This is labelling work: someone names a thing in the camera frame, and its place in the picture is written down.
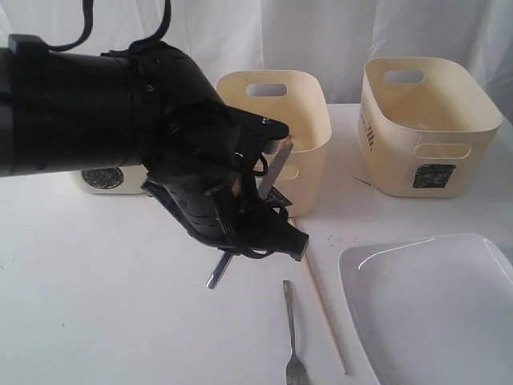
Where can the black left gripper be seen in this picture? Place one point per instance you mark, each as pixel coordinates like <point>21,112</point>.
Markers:
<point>203,165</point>

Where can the steel table knife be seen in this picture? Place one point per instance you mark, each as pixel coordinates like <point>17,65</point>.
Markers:
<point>264,188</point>

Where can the light wooden chopstick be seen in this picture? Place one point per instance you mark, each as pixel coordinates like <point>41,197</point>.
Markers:
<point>325,313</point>

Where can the steel fork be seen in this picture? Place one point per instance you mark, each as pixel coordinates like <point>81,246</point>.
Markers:
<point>295,372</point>

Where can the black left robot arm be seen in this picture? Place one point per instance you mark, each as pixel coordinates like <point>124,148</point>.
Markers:
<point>149,106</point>

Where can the cream bin with circle mark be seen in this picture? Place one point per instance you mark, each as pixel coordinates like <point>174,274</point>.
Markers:
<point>111,181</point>

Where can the cream bin with triangle mark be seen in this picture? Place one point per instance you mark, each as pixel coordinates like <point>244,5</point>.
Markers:
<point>303,108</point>

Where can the white backdrop curtain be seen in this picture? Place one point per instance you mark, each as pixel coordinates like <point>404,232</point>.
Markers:
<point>331,40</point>

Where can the cream bin with square mark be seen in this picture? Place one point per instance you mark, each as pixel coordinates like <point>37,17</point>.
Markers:
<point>424,126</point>

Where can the white square plate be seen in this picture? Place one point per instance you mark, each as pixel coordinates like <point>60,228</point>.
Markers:
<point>436,310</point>

